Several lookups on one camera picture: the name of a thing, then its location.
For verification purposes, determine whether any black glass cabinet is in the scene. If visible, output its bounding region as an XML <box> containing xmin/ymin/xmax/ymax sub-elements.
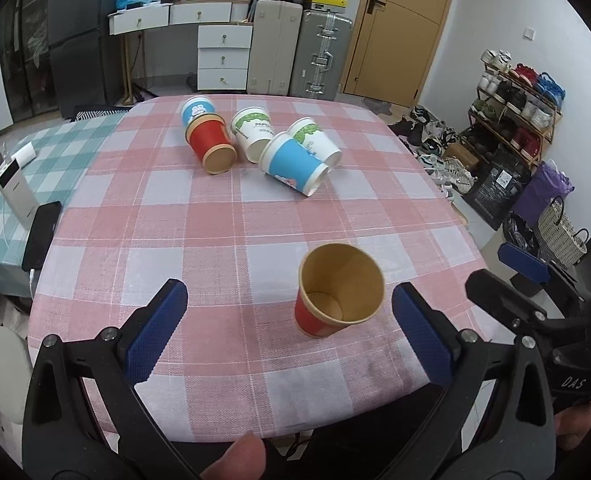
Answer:
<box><xmin>0</xmin><ymin>0</ymin><xmax>58</xmax><ymax>122</ymax></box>

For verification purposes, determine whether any person's right hand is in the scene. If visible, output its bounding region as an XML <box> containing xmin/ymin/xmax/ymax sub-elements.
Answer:
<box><xmin>555</xmin><ymin>403</ymin><xmax>591</xmax><ymax>450</ymax></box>

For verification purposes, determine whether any lying red paper cup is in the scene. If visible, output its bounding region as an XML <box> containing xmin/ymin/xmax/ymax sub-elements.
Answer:
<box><xmin>185</xmin><ymin>113</ymin><xmax>237</xmax><ymax>174</ymax></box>

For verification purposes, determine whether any wooden door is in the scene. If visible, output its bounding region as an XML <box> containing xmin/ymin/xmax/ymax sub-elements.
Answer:
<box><xmin>342</xmin><ymin>0</ymin><xmax>452</xmax><ymax>107</ymax></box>

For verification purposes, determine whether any person's left hand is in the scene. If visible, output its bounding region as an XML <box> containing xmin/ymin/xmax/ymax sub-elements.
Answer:
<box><xmin>201</xmin><ymin>434</ymin><xmax>266</xmax><ymax>480</ymax></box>

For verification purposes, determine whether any red kraft paper cup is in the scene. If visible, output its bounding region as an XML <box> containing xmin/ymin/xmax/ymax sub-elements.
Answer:
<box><xmin>294</xmin><ymin>243</ymin><xmax>385</xmax><ymax>338</ymax></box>

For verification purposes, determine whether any pink plaid tablecloth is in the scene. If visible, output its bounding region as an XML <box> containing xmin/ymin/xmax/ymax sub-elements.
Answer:
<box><xmin>28</xmin><ymin>96</ymin><xmax>494</xmax><ymax>442</ymax></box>

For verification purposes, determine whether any shoe rack with shoes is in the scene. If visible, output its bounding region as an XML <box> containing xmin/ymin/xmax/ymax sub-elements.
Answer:
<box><xmin>465</xmin><ymin>49</ymin><xmax>567</xmax><ymax>169</ymax></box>

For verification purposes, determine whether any green leaf cup right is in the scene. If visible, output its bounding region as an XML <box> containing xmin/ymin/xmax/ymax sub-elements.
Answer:
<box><xmin>286</xmin><ymin>117</ymin><xmax>342</xmax><ymax>170</ymax></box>

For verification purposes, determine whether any small blue paper cup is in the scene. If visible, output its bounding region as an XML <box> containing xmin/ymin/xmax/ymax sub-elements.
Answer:
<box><xmin>181</xmin><ymin>96</ymin><xmax>215</xmax><ymax>128</ymax></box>

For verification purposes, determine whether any black smartphone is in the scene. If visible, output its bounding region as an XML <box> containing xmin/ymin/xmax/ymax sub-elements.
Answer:
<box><xmin>21</xmin><ymin>200</ymin><xmax>62</xmax><ymax>272</ymax></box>

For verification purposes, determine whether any green leaf cup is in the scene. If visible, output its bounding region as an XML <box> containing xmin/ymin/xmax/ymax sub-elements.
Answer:
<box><xmin>286</xmin><ymin>117</ymin><xmax>342</xmax><ymax>170</ymax></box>
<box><xmin>230</xmin><ymin>106</ymin><xmax>275</xmax><ymax>164</ymax></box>

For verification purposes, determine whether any purple bag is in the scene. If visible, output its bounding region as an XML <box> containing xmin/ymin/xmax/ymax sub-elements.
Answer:
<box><xmin>511</xmin><ymin>159</ymin><xmax>574</xmax><ymax>228</ymax></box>

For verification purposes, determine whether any teal plaid tablecloth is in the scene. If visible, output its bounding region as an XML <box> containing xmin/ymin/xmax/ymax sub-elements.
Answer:
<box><xmin>0</xmin><ymin>114</ymin><xmax>122</xmax><ymax>298</ymax></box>

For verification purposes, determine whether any white power bank box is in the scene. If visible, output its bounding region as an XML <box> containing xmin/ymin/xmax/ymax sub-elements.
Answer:
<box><xmin>0</xmin><ymin>159</ymin><xmax>40</xmax><ymax>231</ymax></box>

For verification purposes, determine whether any dark grey refrigerator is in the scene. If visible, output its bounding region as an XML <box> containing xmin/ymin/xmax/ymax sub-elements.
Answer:
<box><xmin>47</xmin><ymin>0</ymin><xmax>123</xmax><ymax>118</ymax></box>

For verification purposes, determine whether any white drawer desk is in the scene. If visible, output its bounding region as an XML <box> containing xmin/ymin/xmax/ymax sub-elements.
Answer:
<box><xmin>108</xmin><ymin>0</ymin><xmax>253</xmax><ymax>92</ymax></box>

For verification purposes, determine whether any green leaf cup left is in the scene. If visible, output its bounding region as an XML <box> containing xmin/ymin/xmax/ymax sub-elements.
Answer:
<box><xmin>230</xmin><ymin>106</ymin><xmax>275</xmax><ymax>164</ymax></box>

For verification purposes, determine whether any woven basket bag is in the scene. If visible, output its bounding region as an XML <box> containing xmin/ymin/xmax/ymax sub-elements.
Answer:
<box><xmin>537</xmin><ymin>196</ymin><xmax>589</xmax><ymax>268</ymax></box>

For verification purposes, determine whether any silver grey suitcase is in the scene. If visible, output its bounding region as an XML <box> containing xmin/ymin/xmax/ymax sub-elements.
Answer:
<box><xmin>289</xmin><ymin>10</ymin><xmax>353</xmax><ymax>101</ymax></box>

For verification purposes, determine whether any large blue paper cup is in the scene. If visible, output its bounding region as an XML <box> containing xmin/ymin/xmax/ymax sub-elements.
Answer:
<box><xmin>258</xmin><ymin>132</ymin><xmax>329</xmax><ymax>197</ymax></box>

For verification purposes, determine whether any beige suitcase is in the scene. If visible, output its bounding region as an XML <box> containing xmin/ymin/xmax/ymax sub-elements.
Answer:
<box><xmin>247</xmin><ymin>0</ymin><xmax>303</xmax><ymax>96</ymax></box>

